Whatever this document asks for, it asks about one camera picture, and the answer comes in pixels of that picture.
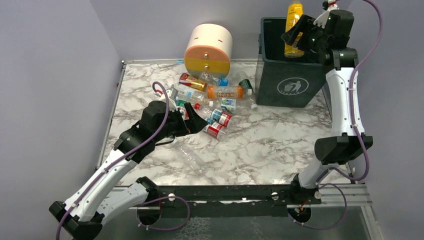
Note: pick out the red gold label bottle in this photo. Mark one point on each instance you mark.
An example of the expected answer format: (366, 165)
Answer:
(191, 81)

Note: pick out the yellow juice bottle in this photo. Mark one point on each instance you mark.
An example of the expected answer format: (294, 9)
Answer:
(294, 12)

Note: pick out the orange label clear bottle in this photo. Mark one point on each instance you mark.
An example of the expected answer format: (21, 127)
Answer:
(231, 92)

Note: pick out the dark green plastic bin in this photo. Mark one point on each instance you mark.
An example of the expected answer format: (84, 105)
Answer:
(282, 81)

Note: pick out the red label small bottle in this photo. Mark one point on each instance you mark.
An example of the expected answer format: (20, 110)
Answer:
(215, 130)

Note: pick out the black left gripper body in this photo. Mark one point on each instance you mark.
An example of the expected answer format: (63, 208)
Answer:
(187, 121)

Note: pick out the clear bottle on table front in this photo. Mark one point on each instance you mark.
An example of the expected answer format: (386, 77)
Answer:
(189, 156)

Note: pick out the green label bottle by bin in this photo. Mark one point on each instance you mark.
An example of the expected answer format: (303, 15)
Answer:
(247, 87)

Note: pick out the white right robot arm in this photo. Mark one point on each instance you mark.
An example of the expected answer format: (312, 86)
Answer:
(347, 140)

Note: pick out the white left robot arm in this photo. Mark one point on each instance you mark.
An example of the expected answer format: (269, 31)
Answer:
(85, 213)

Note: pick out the white blue label bottle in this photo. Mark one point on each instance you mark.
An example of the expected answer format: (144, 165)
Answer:
(228, 105)

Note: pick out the cream orange round drawer box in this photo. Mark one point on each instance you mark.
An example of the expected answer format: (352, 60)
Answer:
(209, 50)

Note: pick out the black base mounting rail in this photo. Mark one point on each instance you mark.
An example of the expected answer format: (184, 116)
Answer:
(225, 201)

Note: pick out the blue red label bottle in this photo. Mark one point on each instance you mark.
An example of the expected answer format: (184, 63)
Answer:
(214, 114)

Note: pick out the blue label clear bottle left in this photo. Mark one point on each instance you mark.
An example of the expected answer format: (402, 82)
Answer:
(182, 108)

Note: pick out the white label long bottle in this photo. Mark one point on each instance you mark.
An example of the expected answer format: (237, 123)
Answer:
(189, 92)

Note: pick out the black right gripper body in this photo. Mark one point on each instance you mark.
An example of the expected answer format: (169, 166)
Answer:
(305, 32)

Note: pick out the blue cap clear bottle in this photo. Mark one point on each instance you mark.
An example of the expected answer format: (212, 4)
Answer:
(212, 80)

